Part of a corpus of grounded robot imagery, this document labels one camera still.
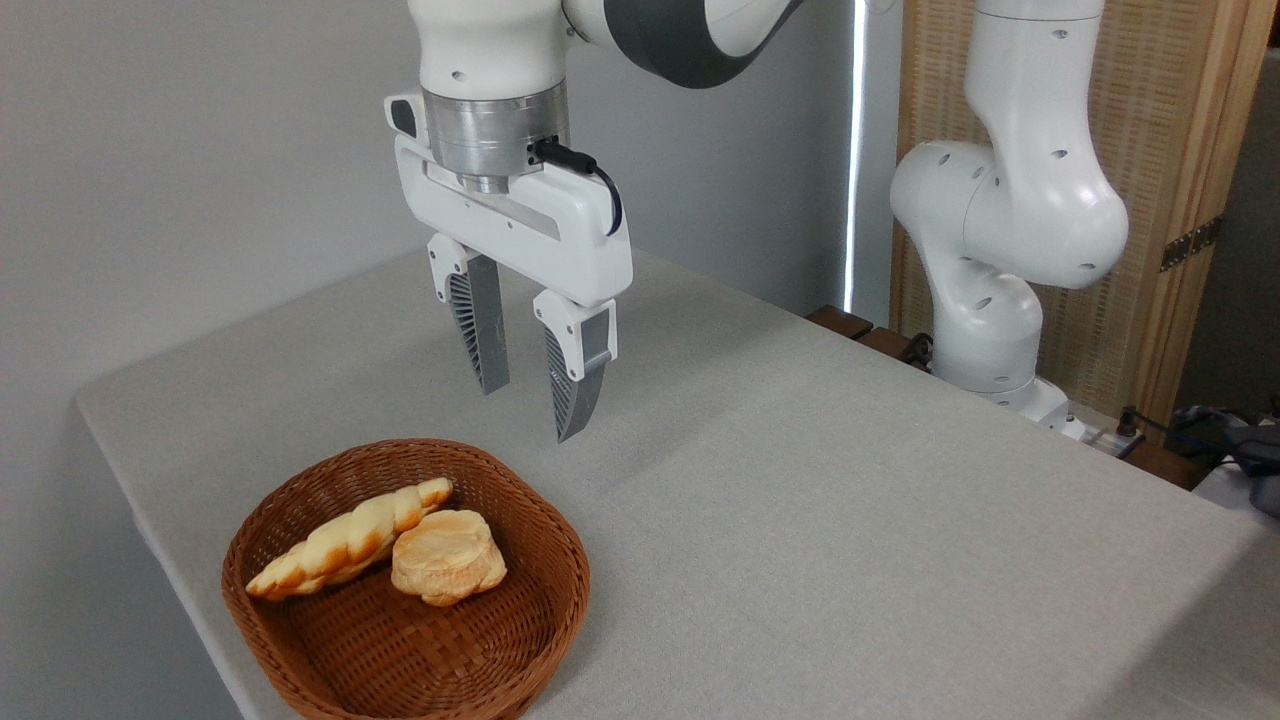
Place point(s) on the wooden rattan folding screen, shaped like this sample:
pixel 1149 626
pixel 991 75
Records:
pixel 1160 100

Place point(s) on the white power strip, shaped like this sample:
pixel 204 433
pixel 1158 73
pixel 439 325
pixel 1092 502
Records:
pixel 1100 438

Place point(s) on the brown wicker basket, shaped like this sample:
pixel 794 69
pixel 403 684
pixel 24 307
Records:
pixel 400 650

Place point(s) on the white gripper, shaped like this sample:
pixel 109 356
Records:
pixel 520 235

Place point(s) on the dark grey bag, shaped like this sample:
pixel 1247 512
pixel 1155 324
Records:
pixel 1250 450

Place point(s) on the dark metal screen hinge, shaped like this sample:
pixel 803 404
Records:
pixel 1190 244

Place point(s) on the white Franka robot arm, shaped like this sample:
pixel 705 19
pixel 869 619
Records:
pixel 1020 200

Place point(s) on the round bread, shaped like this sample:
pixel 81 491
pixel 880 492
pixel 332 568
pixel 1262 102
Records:
pixel 445 555

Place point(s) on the long twisted bread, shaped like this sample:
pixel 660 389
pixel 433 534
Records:
pixel 340 545

